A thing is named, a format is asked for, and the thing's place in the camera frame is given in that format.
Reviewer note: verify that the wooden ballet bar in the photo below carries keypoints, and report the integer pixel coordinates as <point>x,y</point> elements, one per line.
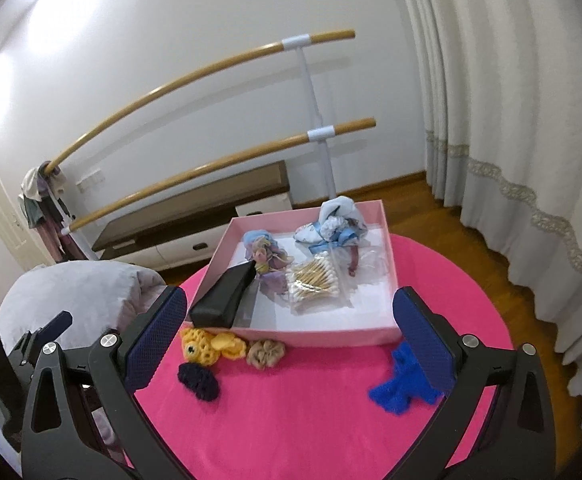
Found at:
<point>184,81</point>
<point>258,151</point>

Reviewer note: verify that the grey pillow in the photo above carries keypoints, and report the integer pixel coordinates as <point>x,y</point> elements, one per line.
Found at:
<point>101,296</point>

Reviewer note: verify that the blue fuzzy knit item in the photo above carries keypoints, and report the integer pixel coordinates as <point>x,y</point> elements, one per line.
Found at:
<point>407,383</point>

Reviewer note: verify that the lower wooden ballet bar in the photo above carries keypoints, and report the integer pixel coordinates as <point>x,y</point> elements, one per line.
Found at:
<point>258,151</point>

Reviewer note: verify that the white wall socket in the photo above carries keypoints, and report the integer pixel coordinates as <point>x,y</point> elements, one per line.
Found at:
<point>93,179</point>

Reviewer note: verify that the yellow crochet piece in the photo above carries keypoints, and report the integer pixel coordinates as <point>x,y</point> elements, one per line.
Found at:
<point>229,346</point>

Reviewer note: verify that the cotton swabs bag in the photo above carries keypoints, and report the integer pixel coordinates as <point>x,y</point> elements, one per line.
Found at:
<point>311,280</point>

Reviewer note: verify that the light blue white cloth bundle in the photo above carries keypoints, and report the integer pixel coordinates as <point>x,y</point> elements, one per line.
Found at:
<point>340,224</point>

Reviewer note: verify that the beige fabric scrunchie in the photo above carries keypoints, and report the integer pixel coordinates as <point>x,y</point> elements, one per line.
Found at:
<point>265,353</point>

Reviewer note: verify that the clear plastic bag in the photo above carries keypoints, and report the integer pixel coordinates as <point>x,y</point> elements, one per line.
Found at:
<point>364,262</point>

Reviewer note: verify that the white barre stand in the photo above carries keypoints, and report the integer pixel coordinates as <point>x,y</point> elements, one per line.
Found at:
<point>316,120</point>

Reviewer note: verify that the white curtain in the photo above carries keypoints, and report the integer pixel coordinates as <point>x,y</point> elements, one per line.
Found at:
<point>501,84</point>

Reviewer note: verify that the navy crochet scrunchie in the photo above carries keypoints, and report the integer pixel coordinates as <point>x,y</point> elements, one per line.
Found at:
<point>199,380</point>

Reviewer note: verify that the pastel fabric scrunchie bundle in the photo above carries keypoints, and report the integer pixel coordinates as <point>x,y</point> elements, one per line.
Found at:
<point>270,260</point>

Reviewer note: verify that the upper wooden ballet bar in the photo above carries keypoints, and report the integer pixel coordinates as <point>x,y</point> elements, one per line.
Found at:
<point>184,81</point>

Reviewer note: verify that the pink shallow box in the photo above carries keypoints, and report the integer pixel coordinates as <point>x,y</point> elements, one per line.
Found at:
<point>360,316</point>

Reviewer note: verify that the white door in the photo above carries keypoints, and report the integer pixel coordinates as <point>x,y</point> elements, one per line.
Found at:
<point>14,235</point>

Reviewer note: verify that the black pouch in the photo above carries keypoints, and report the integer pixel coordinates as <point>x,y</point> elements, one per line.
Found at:
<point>217,308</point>

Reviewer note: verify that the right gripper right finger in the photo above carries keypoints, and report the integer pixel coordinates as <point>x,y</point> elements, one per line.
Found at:
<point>495,421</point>

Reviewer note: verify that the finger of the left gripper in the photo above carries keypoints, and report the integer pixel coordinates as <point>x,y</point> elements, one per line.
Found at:
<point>32,342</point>

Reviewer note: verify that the clothes hanging on barre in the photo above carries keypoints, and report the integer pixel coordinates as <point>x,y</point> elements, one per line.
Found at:
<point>44,210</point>

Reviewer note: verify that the low tv cabinet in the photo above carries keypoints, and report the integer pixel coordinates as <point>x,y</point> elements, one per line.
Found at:
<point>188,227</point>

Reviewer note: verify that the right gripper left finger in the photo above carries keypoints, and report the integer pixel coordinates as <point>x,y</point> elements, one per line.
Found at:
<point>60,439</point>

